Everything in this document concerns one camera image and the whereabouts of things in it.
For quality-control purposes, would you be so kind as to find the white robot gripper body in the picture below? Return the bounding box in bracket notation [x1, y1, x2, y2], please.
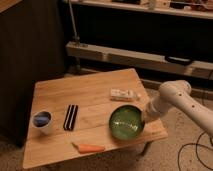
[143, 98, 167, 123]

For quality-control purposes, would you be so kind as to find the green ceramic bowl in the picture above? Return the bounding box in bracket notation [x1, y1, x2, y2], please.
[109, 105, 145, 141]

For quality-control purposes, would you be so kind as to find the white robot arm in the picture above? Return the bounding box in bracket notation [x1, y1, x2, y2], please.
[143, 80, 213, 138]

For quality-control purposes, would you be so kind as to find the small white box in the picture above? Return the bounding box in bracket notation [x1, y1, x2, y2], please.
[110, 89, 134, 101]

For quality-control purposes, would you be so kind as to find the long white shelf beam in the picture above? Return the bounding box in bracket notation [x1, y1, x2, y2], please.
[66, 42, 213, 78]

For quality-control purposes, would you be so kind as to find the wooden table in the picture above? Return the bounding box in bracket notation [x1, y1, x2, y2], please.
[23, 69, 168, 169]

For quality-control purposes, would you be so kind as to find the black striped rectangular block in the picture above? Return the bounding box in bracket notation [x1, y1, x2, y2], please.
[63, 105, 78, 131]

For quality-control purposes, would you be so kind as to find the orange carrot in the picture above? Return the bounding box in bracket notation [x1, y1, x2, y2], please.
[72, 143, 105, 154]

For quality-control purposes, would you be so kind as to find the metal pole stand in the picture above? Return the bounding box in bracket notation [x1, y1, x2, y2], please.
[68, 0, 84, 74]

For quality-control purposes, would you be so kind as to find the upper white shelf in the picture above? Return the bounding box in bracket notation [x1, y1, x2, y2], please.
[62, 0, 213, 20]

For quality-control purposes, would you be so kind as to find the white cup with blue contents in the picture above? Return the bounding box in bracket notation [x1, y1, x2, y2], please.
[32, 111, 53, 135]

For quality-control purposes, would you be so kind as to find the dark cabinet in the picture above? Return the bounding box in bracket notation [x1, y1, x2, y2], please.
[0, 0, 65, 147]

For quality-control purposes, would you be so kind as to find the black handle on beam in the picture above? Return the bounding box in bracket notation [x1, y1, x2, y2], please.
[164, 56, 194, 66]

